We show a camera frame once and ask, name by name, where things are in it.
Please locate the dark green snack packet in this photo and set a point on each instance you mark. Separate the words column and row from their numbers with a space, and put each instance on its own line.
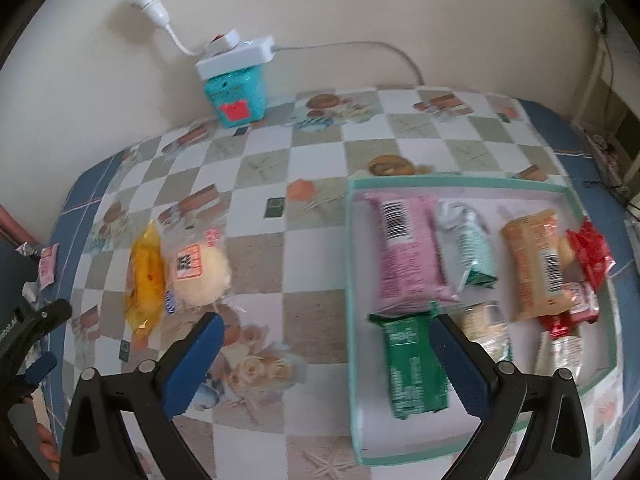
column 412, row 370

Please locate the teal cardboard tray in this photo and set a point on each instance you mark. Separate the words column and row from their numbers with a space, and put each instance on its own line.
column 480, row 435

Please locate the large pink snack packet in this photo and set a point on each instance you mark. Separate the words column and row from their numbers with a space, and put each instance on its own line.
column 407, row 255

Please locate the light green snack packet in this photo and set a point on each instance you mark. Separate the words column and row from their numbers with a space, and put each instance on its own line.
column 467, row 245

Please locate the crumpled blue white packaging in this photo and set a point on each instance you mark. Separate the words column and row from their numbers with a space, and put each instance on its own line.
column 34, row 294

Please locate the red and white bread packet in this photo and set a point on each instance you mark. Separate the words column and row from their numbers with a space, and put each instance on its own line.
column 584, row 302

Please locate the person's left hand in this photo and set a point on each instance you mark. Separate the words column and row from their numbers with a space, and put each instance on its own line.
column 48, row 442

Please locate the yellow soft bread packet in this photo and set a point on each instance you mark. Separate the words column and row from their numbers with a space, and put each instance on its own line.
column 145, row 280

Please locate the orange roll cake packet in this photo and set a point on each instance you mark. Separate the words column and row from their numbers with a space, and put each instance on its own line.
column 535, row 265

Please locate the white power strip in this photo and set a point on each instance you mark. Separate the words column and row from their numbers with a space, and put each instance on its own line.
column 235, row 55

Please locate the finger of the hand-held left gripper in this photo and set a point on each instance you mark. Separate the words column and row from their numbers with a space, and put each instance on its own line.
column 40, row 367
column 47, row 320

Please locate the silver foil wrapper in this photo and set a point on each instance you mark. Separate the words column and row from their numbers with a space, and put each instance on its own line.
column 27, row 250

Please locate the beige snack packet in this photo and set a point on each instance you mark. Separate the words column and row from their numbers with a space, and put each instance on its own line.
column 562, row 355

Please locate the teal box with red label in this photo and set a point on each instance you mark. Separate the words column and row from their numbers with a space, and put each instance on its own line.
column 235, row 97

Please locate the round yellow pastry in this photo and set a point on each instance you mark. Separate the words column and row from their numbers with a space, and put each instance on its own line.
column 566, row 250

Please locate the small pink snack packet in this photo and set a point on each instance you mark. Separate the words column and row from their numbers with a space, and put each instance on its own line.
column 48, row 265

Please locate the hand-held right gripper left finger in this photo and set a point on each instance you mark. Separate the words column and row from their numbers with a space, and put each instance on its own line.
column 195, row 365

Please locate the small red snack packet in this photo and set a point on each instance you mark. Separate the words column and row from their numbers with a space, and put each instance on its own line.
column 560, row 325

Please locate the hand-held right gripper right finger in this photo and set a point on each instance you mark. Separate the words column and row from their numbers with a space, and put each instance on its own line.
column 460, row 365

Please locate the red candy packet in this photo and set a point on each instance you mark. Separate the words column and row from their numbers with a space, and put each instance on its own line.
column 592, row 255

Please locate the clear rice cracker packet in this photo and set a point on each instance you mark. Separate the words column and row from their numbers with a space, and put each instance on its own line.
column 487, row 327

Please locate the white bun packet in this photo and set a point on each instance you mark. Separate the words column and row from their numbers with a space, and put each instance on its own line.
column 200, row 272

